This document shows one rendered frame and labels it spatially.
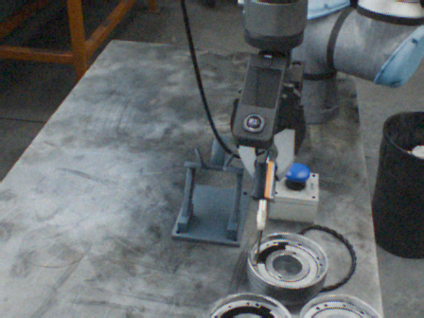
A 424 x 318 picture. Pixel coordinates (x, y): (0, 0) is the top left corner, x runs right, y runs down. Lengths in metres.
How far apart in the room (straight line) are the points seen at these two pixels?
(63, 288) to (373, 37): 0.64
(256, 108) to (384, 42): 0.41
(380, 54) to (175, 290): 0.53
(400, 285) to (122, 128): 1.21
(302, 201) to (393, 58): 0.31
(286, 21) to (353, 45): 0.39
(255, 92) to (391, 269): 1.44
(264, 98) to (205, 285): 0.26
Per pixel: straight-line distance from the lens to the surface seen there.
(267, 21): 0.65
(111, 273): 0.78
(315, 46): 1.06
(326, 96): 1.13
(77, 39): 2.69
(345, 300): 0.72
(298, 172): 0.84
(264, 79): 0.67
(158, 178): 0.94
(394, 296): 1.94
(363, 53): 1.02
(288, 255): 0.77
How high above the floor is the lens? 1.35
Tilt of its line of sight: 36 degrees down
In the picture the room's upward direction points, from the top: 2 degrees clockwise
